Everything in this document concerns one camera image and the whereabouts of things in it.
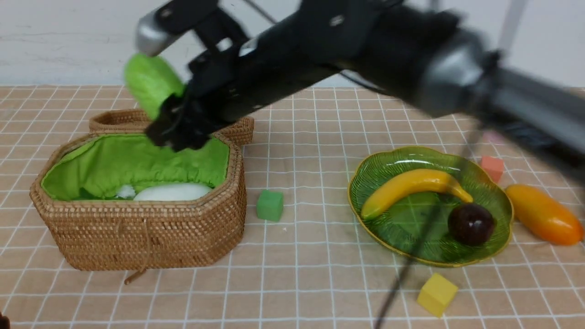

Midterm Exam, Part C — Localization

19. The purple toy mangosteen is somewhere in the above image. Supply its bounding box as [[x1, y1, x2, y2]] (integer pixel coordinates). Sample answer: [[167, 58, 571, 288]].
[[447, 203, 496, 247]]

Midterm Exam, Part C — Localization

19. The green glass leaf plate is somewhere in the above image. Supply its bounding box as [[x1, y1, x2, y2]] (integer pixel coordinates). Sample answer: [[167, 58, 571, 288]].
[[347, 146, 514, 267]]

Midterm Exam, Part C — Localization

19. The white fluff in basket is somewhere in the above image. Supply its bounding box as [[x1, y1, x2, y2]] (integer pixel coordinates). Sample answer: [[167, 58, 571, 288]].
[[115, 185, 137, 200]]

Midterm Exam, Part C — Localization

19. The green toy cucumber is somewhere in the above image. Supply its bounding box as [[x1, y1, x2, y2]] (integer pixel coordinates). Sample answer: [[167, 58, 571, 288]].
[[124, 53, 185, 120]]

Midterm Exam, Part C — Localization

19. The green foam cube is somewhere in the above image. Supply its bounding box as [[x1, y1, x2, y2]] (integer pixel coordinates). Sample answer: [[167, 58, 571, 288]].
[[255, 190, 284, 223]]

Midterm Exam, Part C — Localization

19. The beige checked tablecloth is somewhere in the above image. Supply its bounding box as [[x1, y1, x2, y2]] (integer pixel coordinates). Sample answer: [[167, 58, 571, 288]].
[[0, 85, 585, 329]]

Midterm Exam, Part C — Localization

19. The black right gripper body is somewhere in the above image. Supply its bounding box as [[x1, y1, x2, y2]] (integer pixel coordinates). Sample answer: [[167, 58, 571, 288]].
[[184, 18, 338, 126]]

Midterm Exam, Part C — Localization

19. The green fabric basket lining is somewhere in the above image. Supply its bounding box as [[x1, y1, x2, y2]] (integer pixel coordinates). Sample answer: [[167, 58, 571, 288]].
[[41, 134, 230, 201]]

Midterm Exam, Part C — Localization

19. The woven wicker basket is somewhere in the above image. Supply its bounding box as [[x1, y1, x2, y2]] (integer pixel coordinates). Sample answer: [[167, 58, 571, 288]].
[[30, 131, 247, 271]]

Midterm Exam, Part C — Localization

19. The yellow toy banana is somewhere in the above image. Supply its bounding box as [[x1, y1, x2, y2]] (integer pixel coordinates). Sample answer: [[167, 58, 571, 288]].
[[360, 169, 473, 219]]

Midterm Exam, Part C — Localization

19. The orange toy mango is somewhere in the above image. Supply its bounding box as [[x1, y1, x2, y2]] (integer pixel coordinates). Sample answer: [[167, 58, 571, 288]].
[[504, 185, 584, 246]]

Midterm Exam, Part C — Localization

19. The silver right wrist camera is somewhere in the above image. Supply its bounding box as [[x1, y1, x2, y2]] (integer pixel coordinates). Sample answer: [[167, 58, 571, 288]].
[[135, 0, 220, 57]]

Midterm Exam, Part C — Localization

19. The orange foam cube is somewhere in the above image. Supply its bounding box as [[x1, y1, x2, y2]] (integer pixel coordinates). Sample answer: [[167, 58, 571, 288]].
[[480, 156, 505, 183]]

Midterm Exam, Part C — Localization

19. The woven wicker basket lid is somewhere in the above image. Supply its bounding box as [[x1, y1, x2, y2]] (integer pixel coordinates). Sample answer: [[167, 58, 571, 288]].
[[88, 108, 255, 147]]

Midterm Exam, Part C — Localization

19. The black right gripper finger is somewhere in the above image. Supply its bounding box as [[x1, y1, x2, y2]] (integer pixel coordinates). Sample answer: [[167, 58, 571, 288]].
[[145, 94, 184, 147], [171, 117, 213, 152]]

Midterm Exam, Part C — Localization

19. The black right camera cable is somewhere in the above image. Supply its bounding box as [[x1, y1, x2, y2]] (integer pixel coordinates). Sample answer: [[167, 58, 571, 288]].
[[372, 123, 485, 329]]

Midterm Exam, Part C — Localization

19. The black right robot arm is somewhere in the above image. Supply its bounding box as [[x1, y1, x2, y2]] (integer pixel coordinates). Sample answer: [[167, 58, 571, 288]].
[[136, 0, 584, 176]]

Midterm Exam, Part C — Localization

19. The yellow foam cube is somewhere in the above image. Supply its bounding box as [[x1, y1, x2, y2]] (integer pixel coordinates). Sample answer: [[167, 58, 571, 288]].
[[416, 273, 459, 318]]

